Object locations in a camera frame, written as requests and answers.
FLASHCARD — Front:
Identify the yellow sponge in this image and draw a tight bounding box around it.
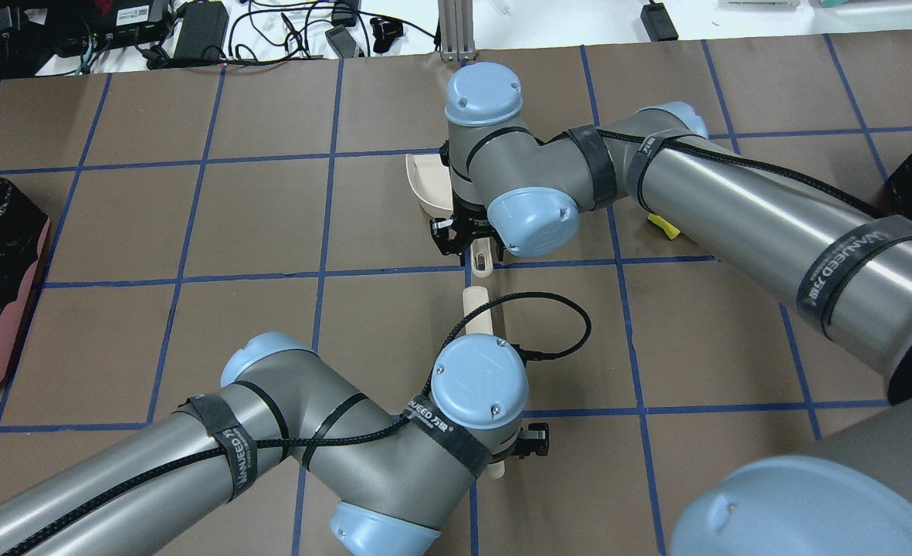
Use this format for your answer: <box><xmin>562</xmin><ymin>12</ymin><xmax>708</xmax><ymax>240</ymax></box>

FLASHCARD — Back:
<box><xmin>647</xmin><ymin>212</ymin><xmax>681</xmax><ymax>241</ymax></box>

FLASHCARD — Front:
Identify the white hand brush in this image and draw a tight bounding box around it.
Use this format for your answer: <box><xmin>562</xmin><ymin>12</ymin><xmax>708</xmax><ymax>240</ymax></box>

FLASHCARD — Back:
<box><xmin>462</xmin><ymin>285</ymin><xmax>507</xmax><ymax>480</ymax></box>

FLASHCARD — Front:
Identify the aluminium frame post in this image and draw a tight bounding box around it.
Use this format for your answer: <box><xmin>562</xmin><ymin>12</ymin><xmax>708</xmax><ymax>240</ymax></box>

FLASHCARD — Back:
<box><xmin>437</xmin><ymin>0</ymin><xmax>477</xmax><ymax>61</ymax></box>

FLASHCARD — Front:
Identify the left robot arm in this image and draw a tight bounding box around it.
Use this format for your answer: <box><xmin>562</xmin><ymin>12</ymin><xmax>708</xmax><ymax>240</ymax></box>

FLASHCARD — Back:
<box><xmin>0</xmin><ymin>292</ymin><xmax>592</xmax><ymax>555</ymax></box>

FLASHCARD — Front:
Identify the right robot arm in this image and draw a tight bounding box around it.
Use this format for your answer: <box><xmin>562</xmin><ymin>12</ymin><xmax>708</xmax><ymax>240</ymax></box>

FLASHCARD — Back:
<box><xmin>442</xmin><ymin>61</ymin><xmax>912</xmax><ymax>555</ymax></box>

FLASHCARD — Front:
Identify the black power adapter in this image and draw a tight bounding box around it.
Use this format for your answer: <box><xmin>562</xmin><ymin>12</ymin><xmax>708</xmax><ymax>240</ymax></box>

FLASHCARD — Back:
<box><xmin>324</xmin><ymin>25</ymin><xmax>366</xmax><ymax>59</ymax></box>

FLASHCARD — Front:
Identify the white plastic dustpan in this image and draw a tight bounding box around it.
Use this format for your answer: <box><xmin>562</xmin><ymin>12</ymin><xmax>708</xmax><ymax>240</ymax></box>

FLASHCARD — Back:
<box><xmin>405</xmin><ymin>153</ymin><xmax>495</xmax><ymax>279</ymax></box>

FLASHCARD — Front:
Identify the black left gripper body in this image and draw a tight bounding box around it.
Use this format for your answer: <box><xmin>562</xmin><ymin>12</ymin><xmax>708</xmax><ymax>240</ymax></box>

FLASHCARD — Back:
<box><xmin>502</xmin><ymin>422</ymin><xmax>551</xmax><ymax>459</ymax></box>

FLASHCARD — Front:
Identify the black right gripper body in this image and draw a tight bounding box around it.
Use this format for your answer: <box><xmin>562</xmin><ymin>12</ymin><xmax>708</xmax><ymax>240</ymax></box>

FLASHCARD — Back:
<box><xmin>429</xmin><ymin>197</ymin><xmax>503</xmax><ymax>257</ymax></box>

